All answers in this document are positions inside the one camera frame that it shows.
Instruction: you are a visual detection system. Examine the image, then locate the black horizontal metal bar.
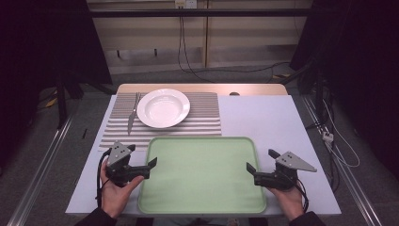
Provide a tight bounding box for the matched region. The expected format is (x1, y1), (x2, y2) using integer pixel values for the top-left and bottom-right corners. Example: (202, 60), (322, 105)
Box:
(88, 8), (314, 19)

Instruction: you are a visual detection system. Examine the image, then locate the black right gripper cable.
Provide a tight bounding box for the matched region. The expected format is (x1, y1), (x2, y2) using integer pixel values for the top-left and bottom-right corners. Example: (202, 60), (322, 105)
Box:
(294, 178), (311, 214)

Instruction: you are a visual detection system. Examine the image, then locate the white wall socket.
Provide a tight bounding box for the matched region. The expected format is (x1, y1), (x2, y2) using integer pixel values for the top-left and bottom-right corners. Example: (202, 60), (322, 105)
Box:
(174, 0), (199, 9)

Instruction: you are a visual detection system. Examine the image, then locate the white floor cable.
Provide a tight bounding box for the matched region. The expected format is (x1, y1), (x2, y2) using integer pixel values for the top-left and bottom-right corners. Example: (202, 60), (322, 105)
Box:
(322, 99), (361, 169)

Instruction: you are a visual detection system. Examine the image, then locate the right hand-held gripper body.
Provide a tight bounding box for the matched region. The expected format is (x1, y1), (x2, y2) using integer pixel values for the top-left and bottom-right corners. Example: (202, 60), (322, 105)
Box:
(253, 151), (318, 192)

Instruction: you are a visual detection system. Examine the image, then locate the black curtain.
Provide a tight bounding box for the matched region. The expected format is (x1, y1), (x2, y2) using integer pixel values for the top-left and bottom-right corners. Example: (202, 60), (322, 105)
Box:
(0, 0), (113, 177)
(289, 0), (399, 180)

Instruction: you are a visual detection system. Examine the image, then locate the light green tray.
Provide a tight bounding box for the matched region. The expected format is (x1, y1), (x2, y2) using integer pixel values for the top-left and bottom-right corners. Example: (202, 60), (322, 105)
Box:
(137, 136), (268, 216)

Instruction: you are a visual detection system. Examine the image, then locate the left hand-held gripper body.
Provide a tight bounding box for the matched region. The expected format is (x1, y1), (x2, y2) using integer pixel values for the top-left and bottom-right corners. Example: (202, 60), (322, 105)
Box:
(104, 140), (152, 188)

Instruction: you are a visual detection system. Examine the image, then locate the white table cover sheet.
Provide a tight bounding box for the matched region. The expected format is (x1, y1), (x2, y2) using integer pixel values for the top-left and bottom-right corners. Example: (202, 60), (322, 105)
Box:
(65, 94), (343, 218)

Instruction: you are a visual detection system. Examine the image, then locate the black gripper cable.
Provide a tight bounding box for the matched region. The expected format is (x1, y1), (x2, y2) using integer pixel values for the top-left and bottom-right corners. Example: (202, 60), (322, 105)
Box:
(95, 148), (113, 209)
(294, 178), (311, 214)

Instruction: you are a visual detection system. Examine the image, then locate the black metal stand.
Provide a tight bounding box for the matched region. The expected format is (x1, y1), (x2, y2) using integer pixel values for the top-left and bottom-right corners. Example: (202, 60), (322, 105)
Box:
(56, 74), (85, 130)

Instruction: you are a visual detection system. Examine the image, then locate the black hanging cable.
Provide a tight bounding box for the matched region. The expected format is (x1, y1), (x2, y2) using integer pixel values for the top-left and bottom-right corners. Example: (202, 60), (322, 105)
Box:
(177, 15), (291, 84)

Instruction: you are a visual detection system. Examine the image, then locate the grey striped placemat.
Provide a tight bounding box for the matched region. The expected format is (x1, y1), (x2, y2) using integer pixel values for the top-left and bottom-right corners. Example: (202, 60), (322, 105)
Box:
(98, 91), (223, 153)

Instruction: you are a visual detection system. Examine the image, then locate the silver metal fork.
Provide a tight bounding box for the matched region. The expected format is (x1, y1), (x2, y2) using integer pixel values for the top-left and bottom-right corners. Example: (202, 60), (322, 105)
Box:
(126, 91), (142, 137)

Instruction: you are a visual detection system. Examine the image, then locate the white deep plate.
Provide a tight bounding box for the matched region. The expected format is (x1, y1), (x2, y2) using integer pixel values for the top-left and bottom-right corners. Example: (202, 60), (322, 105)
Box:
(136, 88), (191, 129)

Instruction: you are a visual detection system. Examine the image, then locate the metal floor rail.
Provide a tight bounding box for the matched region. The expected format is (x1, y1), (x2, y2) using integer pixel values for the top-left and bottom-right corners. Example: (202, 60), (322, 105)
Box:
(301, 94), (383, 226)
(6, 115), (75, 226)

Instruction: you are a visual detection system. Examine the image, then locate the person's right hand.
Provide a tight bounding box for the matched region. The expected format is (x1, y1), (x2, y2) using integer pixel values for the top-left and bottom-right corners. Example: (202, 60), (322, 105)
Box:
(267, 183), (306, 222)

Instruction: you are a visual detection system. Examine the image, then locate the person's left hand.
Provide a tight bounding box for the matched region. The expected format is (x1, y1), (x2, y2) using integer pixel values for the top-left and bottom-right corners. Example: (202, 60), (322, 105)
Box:
(100, 159), (146, 219)

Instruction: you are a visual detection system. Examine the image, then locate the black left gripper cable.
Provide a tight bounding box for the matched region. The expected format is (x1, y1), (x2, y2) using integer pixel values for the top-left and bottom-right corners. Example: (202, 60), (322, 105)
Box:
(95, 148), (113, 209)

